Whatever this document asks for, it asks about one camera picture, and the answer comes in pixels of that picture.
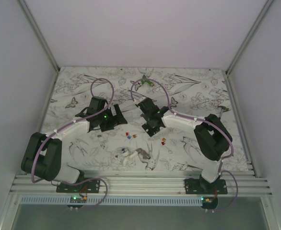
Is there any right aluminium corner post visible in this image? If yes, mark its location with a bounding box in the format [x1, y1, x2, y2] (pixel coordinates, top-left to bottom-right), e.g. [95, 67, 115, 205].
[225, 0, 275, 77]

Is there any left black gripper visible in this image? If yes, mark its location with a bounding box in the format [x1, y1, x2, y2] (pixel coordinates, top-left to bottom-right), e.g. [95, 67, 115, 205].
[98, 104, 127, 132]

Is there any floral printed table mat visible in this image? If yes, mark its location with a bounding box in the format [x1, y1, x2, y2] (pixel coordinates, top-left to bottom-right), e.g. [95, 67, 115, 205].
[42, 67, 248, 172]

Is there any grey metal bracket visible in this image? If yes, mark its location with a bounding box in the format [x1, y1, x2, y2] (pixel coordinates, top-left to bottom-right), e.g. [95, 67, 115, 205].
[136, 148, 151, 163]

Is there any small grey hammer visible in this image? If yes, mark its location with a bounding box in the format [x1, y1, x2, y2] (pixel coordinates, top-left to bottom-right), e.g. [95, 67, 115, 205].
[218, 105, 229, 119]

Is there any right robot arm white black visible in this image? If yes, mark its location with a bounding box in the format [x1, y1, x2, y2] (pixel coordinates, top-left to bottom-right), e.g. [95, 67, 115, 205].
[135, 97, 234, 194]

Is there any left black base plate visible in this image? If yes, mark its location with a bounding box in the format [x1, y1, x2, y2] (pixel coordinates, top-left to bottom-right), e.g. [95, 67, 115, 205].
[56, 178, 100, 193]

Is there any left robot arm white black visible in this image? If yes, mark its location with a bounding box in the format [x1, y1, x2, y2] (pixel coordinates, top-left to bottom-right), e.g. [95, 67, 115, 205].
[21, 97, 128, 193]

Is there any black fuse box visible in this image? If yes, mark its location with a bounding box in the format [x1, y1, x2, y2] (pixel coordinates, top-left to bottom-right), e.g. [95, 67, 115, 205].
[141, 123, 163, 137]

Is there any white pipe fitting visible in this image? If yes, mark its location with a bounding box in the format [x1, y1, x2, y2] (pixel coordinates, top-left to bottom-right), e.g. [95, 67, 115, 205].
[117, 147, 138, 167]

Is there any aluminium corner post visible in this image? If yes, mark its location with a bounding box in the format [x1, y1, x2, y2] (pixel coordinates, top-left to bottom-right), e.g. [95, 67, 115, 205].
[17, 0, 60, 73]
[225, 0, 275, 77]

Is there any left aluminium corner post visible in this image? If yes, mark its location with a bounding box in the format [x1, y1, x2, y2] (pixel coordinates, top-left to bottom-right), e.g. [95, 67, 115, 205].
[17, 0, 60, 73]

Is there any left small circuit board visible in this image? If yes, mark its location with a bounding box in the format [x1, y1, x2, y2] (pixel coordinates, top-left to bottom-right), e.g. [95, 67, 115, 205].
[70, 195, 87, 204]

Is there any right small circuit board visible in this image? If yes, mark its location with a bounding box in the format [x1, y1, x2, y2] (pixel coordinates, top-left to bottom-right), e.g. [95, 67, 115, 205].
[201, 196, 218, 205]

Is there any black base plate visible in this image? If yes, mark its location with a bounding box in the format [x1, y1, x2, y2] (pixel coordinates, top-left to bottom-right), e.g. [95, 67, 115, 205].
[184, 177, 228, 195]
[56, 178, 100, 193]

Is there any perforated grey cable duct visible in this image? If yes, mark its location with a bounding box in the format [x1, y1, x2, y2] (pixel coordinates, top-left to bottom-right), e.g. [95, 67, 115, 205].
[20, 195, 202, 207]

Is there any aluminium rail frame front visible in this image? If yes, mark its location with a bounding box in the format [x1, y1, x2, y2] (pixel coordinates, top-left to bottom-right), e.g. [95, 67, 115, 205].
[10, 171, 272, 197]

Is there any small circuit board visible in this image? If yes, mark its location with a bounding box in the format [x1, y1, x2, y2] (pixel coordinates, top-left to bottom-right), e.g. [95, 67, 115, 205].
[70, 195, 87, 204]
[201, 196, 218, 205]

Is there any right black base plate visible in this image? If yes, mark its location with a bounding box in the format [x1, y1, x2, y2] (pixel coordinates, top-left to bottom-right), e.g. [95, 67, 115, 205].
[184, 177, 228, 195]

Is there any green spray nozzle toy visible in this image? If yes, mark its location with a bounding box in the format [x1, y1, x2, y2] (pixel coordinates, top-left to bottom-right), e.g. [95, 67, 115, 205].
[135, 74, 154, 87]

